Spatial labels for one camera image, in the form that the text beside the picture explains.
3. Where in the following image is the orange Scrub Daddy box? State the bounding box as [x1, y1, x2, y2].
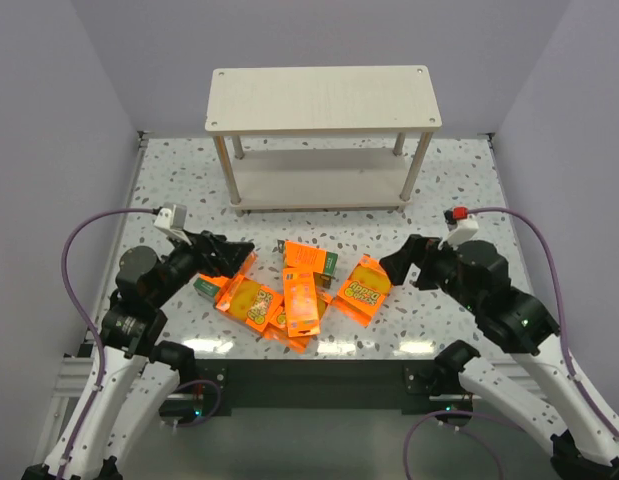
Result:
[216, 275, 284, 334]
[333, 255, 393, 327]

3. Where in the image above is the orange box green end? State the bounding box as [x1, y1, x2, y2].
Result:
[277, 240, 338, 289]

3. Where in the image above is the green orange sponge box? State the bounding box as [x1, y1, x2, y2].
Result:
[193, 275, 235, 303]

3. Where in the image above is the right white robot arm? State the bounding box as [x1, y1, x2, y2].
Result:
[380, 235, 619, 479]

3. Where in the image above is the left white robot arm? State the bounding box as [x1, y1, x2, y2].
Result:
[23, 231, 254, 479]

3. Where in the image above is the white two-tier shelf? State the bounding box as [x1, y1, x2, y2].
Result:
[205, 65, 442, 212]

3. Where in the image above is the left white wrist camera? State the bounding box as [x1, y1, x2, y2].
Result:
[153, 202, 192, 245]

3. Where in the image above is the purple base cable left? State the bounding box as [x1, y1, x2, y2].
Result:
[171, 378, 224, 429]

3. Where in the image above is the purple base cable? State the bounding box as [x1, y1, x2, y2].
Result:
[402, 409, 528, 480]
[171, 378, 224, 429]

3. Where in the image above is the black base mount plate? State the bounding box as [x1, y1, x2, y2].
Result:
[197, 360, 473, 416]

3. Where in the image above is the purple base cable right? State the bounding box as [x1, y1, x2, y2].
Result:
[402, 409, 528, 480]

